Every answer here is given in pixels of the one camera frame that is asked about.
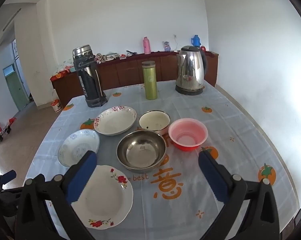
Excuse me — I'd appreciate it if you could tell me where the red flower white plate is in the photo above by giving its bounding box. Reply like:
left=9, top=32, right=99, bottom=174
left=72, top=165, right=134, bottom=230

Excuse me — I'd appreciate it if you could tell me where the red plastic bowl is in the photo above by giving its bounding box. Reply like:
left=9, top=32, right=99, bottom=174
left=169, top=118, right=209, bottom=152

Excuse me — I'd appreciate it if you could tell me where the pink flower white plate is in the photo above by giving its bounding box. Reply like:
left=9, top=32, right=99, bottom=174
left=93, top=106, right=137, bottom=136

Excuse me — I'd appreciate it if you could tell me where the stainless steel bowl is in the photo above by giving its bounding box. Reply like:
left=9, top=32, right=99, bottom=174
left=116, top=129, right=167, bottom=174

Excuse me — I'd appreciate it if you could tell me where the cream enamel bowl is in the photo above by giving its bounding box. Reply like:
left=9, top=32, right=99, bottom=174
left=138, top=110, right=171, bottom=135

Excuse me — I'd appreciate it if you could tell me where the blue pattern white plate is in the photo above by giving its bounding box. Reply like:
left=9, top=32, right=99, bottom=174
left=57, top=129, right=100, bottom=167

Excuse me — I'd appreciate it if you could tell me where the persimmon print tablecloth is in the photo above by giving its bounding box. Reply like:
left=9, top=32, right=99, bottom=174
left=27, top=81, right=299, bottom=239

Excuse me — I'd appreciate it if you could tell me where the white plastic bucket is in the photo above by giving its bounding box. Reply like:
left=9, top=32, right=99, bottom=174
left=51, top=99, right=61, bottom=112

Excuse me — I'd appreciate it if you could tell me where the red child tricycle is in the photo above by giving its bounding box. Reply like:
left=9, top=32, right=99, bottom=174
left=0, top=117, right=16, bottom=143

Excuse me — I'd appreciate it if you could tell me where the brown wooden sideboard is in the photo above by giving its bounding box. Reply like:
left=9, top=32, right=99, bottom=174
left=49, top=50, right=220, bottom=107

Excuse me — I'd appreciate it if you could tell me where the green door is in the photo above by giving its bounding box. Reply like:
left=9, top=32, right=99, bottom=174
left=3, top=64, right=29, bottom=111

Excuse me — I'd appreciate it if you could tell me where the stainless electric kettle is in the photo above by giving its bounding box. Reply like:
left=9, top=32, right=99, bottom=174
left=176, top=46, right=208, bottom=95

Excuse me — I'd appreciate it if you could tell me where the large black thermos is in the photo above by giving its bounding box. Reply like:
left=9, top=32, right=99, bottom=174
left=72, top=44, right=108, bottom=108

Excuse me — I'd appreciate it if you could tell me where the green thermos bottle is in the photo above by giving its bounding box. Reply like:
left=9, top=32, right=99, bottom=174
left=142, top=61, right=158, bottom=100

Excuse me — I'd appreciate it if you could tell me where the blue thermos flask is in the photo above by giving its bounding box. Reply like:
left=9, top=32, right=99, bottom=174
left=191, top=35, right=201, bottom=48

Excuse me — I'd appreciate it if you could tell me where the small decorated jar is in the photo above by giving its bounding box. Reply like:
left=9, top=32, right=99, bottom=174
left=163, top=41, right=171, bottom=51

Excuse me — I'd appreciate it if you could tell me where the pink thermos flask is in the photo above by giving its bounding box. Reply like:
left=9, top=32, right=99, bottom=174
left=143, top=37, right=151, bottom=55

